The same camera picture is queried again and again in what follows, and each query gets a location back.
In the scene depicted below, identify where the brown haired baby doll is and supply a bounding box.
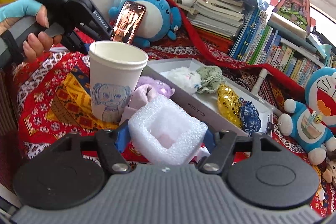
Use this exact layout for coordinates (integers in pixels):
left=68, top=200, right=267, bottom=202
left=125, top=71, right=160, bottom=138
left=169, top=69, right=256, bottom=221
left=322, top=151, right=336, bottom=187

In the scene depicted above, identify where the left hand with blue bandage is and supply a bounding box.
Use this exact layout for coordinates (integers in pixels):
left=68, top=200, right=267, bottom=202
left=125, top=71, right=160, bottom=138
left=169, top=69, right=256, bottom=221
left=1, top=0, right=64, bottom=69

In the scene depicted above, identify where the red patterned blanket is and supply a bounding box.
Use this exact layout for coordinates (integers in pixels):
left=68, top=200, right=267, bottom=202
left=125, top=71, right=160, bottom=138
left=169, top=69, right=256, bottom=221
left=1, top=0, right=335, bottom=217

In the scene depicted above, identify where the gold sequin scrunchie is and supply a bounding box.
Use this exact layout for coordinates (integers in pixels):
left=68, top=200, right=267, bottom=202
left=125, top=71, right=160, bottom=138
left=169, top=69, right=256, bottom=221
left=217, top=84, right=243, bottom=129

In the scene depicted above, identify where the white paper cup with drawing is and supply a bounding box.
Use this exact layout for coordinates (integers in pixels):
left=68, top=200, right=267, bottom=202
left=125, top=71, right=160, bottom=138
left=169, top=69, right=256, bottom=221
left=89, top=41, right=149, bottom=123

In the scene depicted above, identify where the pale pink sock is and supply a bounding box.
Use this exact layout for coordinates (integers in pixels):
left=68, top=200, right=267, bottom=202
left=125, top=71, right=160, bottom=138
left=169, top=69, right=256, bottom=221
left=120, top=84, right=161, bottom=124

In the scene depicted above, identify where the row of upright books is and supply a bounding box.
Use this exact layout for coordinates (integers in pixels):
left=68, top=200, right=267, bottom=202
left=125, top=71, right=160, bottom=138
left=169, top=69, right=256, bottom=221
left=230, top=8, right=335, bottom=87

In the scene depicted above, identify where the blue round plush toy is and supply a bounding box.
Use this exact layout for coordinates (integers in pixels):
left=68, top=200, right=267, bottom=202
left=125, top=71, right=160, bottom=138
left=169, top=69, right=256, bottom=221
left=108, top=0, right=182, bottom=48

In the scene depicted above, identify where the stack of books and papers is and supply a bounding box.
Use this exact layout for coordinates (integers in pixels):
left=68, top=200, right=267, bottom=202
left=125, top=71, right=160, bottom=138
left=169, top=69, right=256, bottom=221
left=182, top=0, right=268, bottom=39

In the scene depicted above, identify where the blue floral scrunchie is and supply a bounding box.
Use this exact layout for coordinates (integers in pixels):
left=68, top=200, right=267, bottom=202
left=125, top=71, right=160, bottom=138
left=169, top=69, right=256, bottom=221
left=239, top=97, right=261, bottom=135

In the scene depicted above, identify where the purple plush toy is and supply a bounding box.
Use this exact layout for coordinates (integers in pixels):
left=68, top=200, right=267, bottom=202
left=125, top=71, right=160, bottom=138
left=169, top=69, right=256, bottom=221
left=136, top=76, right=175, bottom=98

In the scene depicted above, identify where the Doraemon plush toy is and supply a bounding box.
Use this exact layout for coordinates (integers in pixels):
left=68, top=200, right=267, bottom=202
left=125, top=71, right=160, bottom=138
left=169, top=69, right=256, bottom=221
left=278, top=67, right=335, bottom=165

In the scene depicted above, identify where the paper house model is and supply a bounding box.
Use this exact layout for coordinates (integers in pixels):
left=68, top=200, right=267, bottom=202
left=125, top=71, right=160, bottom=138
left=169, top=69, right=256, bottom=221
left=273, top=0, right=311, bottom=35

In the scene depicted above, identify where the smartphone with lit screen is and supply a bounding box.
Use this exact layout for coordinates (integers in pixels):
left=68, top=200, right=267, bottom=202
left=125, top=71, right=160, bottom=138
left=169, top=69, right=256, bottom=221
left=111, top=1, right=146, bottom=44

